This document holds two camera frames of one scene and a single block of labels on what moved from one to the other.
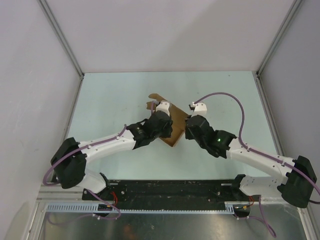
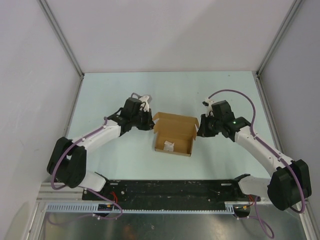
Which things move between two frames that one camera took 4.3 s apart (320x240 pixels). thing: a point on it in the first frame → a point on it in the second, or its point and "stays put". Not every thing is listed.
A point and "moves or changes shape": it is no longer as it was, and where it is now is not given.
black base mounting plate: (169, 192) stays put
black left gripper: (167, 133) → (150, 124)
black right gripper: (187, 134) → (203, 131)
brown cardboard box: (178, 116) moves or changes shape
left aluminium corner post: (63, 40) stays put
